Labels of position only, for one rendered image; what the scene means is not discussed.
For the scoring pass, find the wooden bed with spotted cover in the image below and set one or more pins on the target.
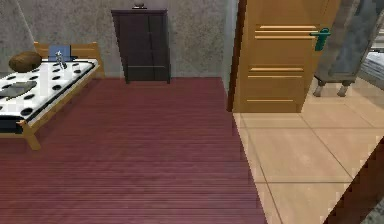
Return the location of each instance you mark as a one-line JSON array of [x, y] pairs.
[[50, 86]]

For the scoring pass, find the grey flat item on bed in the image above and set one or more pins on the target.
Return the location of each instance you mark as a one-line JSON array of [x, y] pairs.
[[18, 89]]

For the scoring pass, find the dark brown cupboard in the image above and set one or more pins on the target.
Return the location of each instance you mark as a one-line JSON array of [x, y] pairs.
[[143, 46]]

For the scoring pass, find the light wooden room door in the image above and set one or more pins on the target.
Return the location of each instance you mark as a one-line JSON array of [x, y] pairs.
[[276, 60]]

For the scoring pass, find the small dark bowl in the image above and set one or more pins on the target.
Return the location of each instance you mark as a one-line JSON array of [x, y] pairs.
[[139, 5]]

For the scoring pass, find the small silver object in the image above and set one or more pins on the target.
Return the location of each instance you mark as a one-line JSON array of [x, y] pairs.
[[61, 60]]

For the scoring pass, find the blue pillow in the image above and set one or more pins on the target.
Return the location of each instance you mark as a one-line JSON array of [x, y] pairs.
[[60, 53]]

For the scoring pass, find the brown oval ball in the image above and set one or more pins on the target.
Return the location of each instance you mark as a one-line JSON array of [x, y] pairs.
[[25, 61]]

